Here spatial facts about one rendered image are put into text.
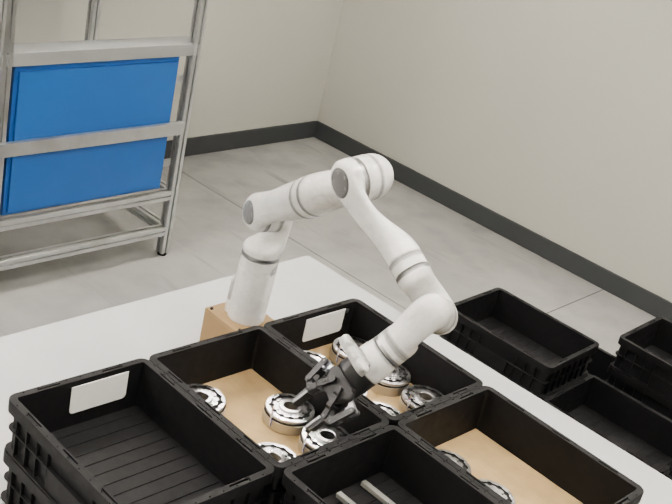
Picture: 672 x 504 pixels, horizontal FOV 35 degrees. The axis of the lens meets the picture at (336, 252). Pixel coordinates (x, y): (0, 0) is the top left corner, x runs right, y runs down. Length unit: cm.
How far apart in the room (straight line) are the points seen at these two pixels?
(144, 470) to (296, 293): 109
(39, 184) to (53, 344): 155
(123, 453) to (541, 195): 373
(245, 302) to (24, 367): 52
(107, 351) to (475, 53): 345
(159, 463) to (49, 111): 214
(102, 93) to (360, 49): 235
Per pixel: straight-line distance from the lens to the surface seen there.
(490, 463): 224
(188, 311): 276
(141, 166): 429
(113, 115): 410
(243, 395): 223
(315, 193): 221
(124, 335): 262
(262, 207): 238
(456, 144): 569
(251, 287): 250
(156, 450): 204
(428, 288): 201
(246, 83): 579
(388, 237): 200
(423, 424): 214
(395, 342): 197
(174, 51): 418
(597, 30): 522
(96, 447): 203
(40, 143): 393
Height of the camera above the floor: 205
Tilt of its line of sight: 25 degrees down
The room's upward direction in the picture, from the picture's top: 13 degrees clockwise
